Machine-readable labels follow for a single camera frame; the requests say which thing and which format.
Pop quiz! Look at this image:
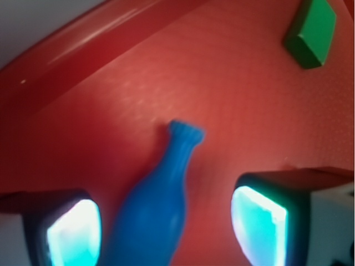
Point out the green rectangular block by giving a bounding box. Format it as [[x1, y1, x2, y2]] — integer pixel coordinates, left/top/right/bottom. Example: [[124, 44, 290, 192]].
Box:
[[283, 0, 337, 69]]

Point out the red plastic tray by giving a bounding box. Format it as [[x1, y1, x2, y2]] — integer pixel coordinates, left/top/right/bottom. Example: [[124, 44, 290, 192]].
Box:
[[1, 1, 354, 265]]

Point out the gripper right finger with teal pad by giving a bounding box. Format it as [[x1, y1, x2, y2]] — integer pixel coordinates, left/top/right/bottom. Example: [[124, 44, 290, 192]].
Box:
[[231, 167, 354, 265]]

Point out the blue plastic bottle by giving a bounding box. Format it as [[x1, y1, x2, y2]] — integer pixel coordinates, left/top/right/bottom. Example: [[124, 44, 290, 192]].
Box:
[[99, 120, 205, 265]]

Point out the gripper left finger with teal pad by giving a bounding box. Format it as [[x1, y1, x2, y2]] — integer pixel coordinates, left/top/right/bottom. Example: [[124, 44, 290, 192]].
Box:
[[1, 189, 102, 265]]

